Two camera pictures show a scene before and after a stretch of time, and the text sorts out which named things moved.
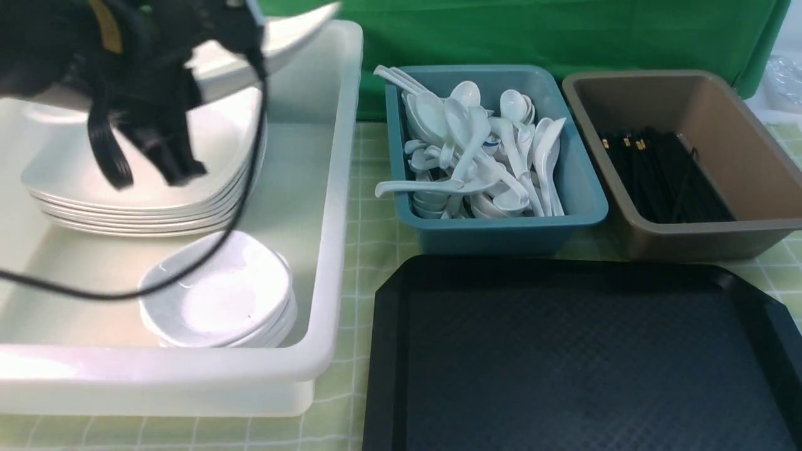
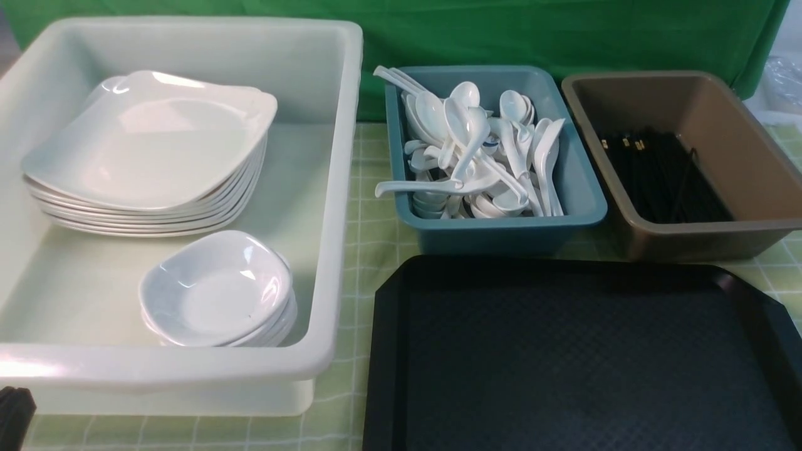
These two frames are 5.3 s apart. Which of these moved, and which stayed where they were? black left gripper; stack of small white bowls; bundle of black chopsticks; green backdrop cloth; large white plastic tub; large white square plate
Moved: black left gripper; large white square plate
Stayed: stack of small white bowls; green backdrop cloth; large white plastic tub; bundle of black chopsticks
